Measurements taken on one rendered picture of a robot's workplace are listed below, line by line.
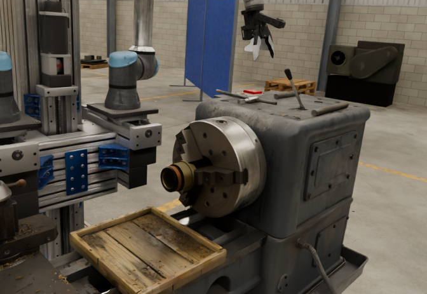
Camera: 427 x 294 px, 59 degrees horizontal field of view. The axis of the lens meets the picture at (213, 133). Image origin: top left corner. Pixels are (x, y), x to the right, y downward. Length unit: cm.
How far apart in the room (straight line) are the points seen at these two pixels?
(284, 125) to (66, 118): 89
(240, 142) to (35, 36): 92
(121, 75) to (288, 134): 76
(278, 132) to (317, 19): 1066
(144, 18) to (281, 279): 117
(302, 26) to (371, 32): 198
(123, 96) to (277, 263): 88
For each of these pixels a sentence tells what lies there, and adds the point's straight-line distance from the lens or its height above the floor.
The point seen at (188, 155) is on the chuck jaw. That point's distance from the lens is 117.
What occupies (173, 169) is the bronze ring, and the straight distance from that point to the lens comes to 110.
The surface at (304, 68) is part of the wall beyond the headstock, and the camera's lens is 1190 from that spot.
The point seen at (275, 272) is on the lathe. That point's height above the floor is 73.
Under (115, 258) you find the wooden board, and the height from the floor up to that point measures 89.
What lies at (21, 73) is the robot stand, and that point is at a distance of 164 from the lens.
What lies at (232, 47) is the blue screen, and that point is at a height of 126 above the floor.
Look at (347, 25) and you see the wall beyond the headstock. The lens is 1147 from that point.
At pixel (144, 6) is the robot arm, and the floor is 158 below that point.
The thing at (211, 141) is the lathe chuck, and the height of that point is 118.
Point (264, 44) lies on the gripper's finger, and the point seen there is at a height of 147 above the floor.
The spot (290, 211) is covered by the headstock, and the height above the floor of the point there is 96.
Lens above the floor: 151
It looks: 15 degrees down
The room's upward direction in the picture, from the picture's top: 4 degrees clockwise
